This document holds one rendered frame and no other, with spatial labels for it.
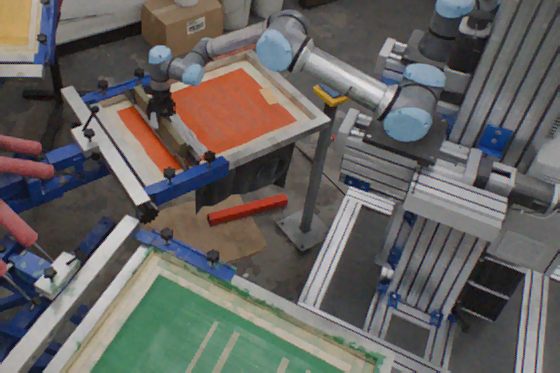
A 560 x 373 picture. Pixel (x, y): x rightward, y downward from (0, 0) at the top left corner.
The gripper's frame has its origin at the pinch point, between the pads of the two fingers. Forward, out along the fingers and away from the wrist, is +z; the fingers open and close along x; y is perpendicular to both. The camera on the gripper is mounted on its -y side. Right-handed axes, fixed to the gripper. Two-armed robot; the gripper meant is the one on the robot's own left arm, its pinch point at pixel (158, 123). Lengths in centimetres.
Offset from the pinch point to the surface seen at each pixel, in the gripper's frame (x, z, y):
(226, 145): 19.2, 5.0, 18.6
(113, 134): -16.8, 1.9, -4.6
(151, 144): -5.3, 5.3, 4.0
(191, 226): 26, 99, -17
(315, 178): 76, 58, 15
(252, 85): 48.9, 5.0, -7.1
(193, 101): 21.4, 5.2, -10.3
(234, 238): 42, 99, 1
